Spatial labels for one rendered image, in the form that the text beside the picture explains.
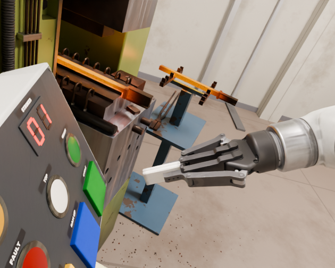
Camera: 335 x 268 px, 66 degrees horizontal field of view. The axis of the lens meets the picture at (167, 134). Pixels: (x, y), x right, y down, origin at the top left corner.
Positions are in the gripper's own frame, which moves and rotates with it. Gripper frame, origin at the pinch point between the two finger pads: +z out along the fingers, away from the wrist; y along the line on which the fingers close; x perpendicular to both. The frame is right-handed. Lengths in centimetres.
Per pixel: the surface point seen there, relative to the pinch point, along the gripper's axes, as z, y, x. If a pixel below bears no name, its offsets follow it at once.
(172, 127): -2, 83, -47
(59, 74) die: 29, 48, 7
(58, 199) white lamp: 12.8, -10.9, 9.8
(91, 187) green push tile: 12.5, -2.2, 2.5
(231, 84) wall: -95, 304, -144
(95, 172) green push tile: 12.5, 2.0, 2.0
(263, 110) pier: -134, 281, -187
